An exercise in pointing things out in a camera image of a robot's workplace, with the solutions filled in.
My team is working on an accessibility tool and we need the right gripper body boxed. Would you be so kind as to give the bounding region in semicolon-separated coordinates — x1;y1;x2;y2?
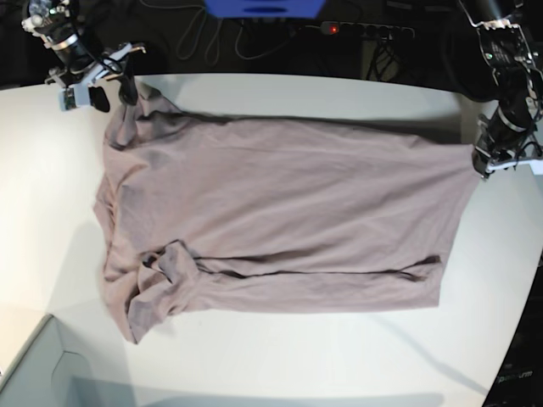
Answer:
45;41;147;88

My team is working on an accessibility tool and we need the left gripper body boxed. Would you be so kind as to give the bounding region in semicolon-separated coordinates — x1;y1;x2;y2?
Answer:
472;114;542;179

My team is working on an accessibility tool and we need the mauve t-shirt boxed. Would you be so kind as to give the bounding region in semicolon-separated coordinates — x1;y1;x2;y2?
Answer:
95;86;480;343

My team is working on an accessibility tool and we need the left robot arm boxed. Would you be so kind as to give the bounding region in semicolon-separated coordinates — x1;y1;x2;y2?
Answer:
84;1;542;176

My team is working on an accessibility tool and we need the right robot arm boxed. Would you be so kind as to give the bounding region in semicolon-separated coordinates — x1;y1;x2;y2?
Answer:
21;1;146;113

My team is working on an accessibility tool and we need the blue plastic bin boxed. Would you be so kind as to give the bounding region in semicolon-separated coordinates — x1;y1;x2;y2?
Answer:
204;0;326;19

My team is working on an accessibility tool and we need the white power strip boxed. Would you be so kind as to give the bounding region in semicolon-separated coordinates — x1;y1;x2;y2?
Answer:
305;21;416;42

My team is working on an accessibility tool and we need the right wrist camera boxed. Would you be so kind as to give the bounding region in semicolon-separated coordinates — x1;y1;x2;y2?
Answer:
59;87;79;111

